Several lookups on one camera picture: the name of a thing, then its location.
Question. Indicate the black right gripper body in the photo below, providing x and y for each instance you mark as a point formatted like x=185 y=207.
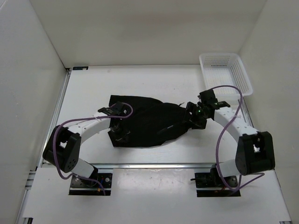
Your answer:
x=198 y=116

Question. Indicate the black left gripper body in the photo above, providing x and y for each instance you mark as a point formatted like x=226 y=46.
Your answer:
x=119 y=132

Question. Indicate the black shorts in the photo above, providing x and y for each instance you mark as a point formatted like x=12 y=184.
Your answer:
x=152 y=123

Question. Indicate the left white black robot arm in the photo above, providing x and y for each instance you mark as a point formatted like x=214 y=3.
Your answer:
x=63 y=147

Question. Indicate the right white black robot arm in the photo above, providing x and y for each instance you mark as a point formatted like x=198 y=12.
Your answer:
x=254 y=152

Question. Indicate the white perforated plastic basket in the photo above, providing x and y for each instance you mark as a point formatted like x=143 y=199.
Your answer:
x=226 y=72

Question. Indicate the small dark corner label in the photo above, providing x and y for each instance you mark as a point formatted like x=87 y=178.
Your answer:
x=80 y=68

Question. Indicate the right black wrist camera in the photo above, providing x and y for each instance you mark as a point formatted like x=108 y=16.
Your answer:
x=208 y=97

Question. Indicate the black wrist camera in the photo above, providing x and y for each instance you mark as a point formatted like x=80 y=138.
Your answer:
x=117 y=109
x=208 y=97

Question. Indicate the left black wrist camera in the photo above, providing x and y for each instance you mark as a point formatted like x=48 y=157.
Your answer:
x=117 y=109

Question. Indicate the silver aluminium table rail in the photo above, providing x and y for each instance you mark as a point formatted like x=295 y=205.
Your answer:
x=86 y=91

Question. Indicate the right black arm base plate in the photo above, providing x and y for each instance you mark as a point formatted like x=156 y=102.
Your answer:
x=209 y=184

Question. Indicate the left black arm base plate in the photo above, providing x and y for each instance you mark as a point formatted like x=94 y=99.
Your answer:
x=81 y=187

